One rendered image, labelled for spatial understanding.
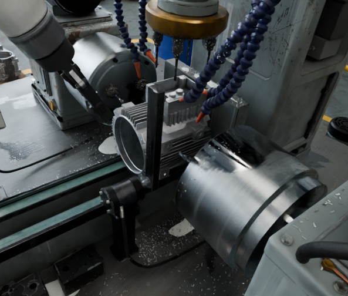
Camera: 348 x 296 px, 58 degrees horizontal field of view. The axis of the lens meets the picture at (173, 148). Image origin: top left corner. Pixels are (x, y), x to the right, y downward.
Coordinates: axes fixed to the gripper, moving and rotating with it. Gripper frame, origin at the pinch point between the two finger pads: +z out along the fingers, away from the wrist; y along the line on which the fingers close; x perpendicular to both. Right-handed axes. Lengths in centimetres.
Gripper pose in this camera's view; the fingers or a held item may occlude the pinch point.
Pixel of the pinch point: (101, 109)
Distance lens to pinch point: 79.1
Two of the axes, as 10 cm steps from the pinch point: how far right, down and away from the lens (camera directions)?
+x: -7.3, 6.7, -1.2
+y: -5.9, -5.4, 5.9
